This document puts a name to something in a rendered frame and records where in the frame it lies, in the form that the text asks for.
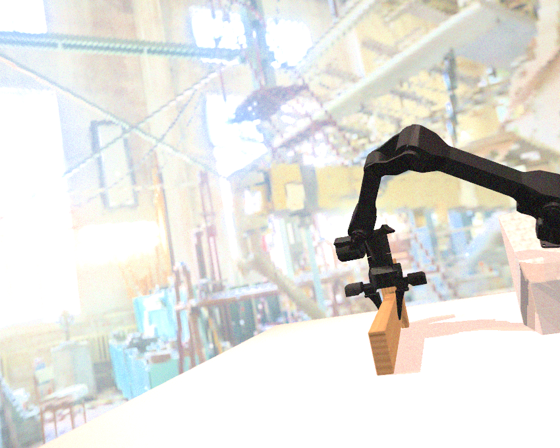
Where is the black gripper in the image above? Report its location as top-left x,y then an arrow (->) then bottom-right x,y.
345,253 -> 427,320

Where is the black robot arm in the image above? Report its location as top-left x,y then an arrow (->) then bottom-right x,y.
333,124 -> 560,288

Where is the wooden post with slot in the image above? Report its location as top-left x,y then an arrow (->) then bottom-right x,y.
381,258 -> 410,328

